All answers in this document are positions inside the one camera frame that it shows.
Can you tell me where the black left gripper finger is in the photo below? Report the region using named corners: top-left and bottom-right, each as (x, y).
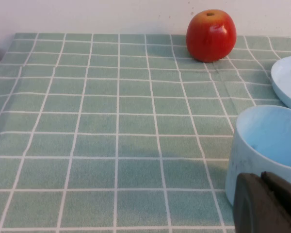
top-left (233, 171), bottom-right (291, 233)

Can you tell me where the light blue cup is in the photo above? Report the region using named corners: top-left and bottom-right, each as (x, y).
top-left (225, 104), bottom-right (291, 207)

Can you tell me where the light blue plate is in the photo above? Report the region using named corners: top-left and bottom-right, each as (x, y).
top-left (271, 55), bottom-right (291, 113)

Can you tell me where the green checked tablecloth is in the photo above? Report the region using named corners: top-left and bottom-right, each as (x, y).
top-left (0, 33), bottom-right (291, 233)

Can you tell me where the shiny red apple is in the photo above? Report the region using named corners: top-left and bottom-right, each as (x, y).
top-left (186, 9), bottom-right (237, 63)

